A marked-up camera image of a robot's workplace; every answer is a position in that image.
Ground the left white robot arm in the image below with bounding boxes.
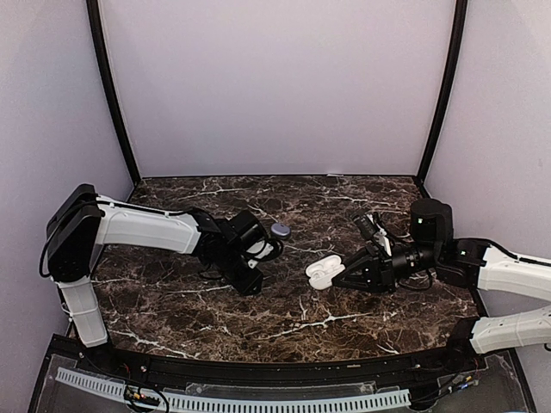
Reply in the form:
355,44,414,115
39,184,274,375

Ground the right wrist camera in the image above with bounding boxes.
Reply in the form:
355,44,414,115
350,211,392,256

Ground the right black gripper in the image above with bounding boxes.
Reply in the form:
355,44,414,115
331,241,442,294

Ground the white slotted cable duct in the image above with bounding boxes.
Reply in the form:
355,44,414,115
55,367,411,412

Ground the right black frame post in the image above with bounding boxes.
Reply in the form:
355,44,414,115
413,0,468,197

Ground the black frame post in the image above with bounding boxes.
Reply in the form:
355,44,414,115
85,0,141,188
413,0,468,197

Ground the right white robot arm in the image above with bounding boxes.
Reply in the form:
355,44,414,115
331,198,550,373

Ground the purple grey earbud case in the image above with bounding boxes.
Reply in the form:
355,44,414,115
270,222,291,239

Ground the black front rail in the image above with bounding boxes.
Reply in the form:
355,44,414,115
46,335,486,388

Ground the left black frame post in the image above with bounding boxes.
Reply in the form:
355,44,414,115
85,0,141,188

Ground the white earbud charging case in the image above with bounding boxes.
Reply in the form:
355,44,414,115
305,255,345,290

